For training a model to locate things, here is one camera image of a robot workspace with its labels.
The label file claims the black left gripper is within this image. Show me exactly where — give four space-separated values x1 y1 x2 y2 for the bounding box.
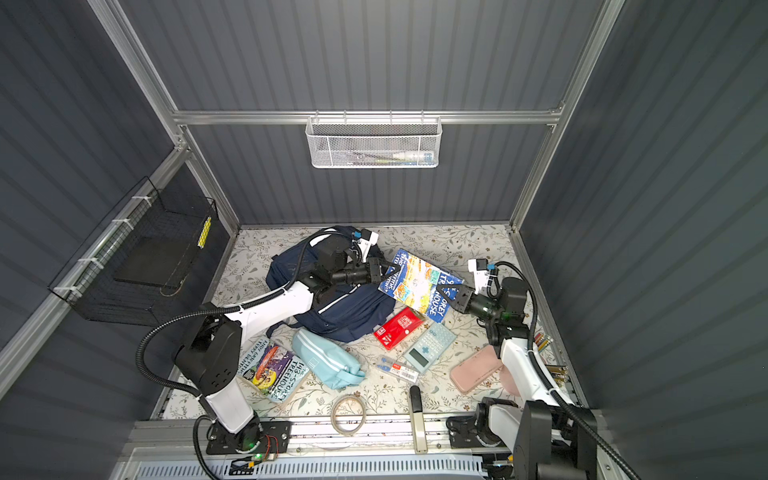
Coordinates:
331 256 399 289

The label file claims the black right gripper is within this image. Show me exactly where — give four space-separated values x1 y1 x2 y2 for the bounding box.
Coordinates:
439 285 503 325

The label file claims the blue treehouse paperback book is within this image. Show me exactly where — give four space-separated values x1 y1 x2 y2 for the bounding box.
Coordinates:
379 249 464 323

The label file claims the purple treehouse paperback book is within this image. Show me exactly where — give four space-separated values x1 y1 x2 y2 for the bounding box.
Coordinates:
237 336 310 404

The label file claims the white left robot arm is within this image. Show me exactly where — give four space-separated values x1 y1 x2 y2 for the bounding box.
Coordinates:
174 227 389 453

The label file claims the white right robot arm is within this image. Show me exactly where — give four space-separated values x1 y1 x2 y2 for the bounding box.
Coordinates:
436 277 598 479

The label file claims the light green calculator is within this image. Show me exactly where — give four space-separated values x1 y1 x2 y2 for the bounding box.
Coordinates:
403 323 457 374

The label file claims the red card box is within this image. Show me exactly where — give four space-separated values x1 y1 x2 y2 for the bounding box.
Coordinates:
373 307 424 351

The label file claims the pink pencil case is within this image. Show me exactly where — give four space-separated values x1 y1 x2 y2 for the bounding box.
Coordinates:
449 345 503 395

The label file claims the light blue pencil pouch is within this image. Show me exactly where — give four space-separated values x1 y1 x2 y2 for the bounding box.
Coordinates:
292 328 365 390

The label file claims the coloured pencils bundle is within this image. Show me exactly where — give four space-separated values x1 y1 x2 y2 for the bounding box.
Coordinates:
534 331 569 387

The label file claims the beige stapler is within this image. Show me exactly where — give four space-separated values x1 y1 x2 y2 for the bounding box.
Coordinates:
409 385 428 454

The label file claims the clear tape roll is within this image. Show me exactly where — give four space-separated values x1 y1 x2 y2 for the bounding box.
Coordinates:
330 394 367 437

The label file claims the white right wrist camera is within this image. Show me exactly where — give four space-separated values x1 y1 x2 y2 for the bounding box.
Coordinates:
468 258 495 295

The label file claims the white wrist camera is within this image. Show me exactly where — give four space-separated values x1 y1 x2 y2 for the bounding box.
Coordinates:
353 229 379 263
468 258 495 295

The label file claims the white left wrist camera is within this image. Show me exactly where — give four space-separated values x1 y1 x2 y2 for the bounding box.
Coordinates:
353 229 379 263

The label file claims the white wire mesh basket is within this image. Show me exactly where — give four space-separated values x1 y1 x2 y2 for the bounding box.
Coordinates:
305 117 443 169

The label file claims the black wire basket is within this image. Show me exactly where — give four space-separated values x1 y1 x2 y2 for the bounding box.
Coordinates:
49 180 219 326

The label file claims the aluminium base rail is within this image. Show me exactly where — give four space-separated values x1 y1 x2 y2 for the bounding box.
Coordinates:
125 411 607 457

